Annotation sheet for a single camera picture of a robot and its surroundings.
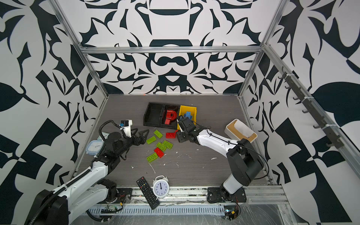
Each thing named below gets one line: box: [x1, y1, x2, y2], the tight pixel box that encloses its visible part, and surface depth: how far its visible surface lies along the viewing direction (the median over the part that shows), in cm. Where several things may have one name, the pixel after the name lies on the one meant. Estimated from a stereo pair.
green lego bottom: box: [146, 152, 159, 163], surface depth 88 cm
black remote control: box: [136, 176, 160, 210], surface depth 75 cm
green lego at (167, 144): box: [162, 140, 173, 150], surface depth 93 cm
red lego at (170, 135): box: [165, 132, 176, 139], surface depth 98 cm
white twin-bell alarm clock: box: [152, 175, 170, 199], surface depth 76 cm
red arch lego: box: [164, 109, 178, 125], surface depth 107 cm
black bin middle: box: [159, 104, 180, 130], surface depth 106 cm
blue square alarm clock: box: [85, 139, 105, 158], surface depth 89 cm
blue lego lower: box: [183, 111, 193, 120], surface depth 101 cm
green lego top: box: [153, 129, 164, 139], surface depth 98 cm
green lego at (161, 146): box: [155, 142, 167, 152], surface depth 93 cm
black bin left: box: [142, 101, 165, 128], surface depth 104 cm
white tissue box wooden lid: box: [224, 118, 258, 143], surface depth 94 cm
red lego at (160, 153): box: [153, 147, 165, 158], surface depth 90 cm
